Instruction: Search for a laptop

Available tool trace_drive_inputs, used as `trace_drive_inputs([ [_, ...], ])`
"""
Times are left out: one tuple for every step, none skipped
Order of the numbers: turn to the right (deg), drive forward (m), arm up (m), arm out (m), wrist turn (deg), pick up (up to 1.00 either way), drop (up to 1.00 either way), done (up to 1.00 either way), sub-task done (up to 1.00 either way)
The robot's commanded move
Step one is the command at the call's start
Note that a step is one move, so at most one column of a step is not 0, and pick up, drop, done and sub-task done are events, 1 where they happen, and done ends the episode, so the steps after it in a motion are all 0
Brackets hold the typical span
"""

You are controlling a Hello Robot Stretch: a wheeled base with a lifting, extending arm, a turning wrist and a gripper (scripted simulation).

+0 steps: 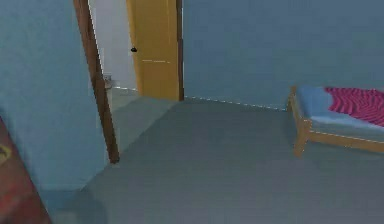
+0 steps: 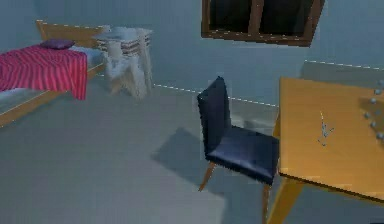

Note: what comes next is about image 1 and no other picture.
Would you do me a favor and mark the pink blanket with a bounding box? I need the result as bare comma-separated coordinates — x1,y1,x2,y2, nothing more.
324,86,384,128

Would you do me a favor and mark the wooden bed with blue mattress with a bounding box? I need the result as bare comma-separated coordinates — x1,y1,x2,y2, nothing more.
287,84,384,158

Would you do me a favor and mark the dark red cupboard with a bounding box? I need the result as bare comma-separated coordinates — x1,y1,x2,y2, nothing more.
0,116,53,224

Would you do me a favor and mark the yellow room door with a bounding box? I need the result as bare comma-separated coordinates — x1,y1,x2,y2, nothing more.
125,0,181,102

